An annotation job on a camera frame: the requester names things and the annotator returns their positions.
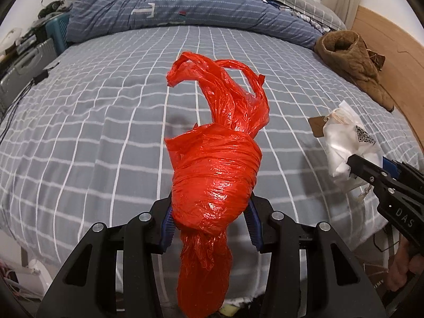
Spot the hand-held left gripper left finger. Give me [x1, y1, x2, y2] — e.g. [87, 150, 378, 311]
[41, 197, 176, 318]

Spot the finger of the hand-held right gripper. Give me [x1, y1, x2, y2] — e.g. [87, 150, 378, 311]
[346, 154, 398, 206]
[382, 158, 424, 189]

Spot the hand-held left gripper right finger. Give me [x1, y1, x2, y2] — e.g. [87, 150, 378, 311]
[243, 195, 386, 318]

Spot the white plastic bag with tag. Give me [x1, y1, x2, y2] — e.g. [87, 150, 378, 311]
[308, 101, 386, 202]

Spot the red plastic bag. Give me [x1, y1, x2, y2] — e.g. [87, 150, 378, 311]
[165, 51, 270, 318]

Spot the person's right hand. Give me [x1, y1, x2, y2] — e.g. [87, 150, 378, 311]
[386, 237, 423, 294]

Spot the wooden headboard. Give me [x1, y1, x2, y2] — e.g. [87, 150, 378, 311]
[351, 5, 424, 146]

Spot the brown fleece jacket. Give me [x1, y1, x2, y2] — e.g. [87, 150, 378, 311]
[314, 30, 395, 112]

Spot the bed with grey checked sheet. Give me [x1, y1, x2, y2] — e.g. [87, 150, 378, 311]
[0, 25, 421, 302]

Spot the grey suitcase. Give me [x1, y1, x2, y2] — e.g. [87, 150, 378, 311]
[0, 38, 60, 113]

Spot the blue striped duvet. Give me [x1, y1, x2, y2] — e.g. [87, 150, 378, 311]
[66, 0, 323, 48]

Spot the teal suitcase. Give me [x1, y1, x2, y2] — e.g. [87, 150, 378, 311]
[46, 13, 72, 55]

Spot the white round object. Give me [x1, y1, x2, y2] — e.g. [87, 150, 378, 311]
[0, 30, 22, 52]

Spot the dark bundled object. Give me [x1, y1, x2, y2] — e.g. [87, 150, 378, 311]
[38, 0, 67, 19]

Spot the black cable with adapter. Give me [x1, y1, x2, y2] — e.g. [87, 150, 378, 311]
[0, 61, 60, 140]

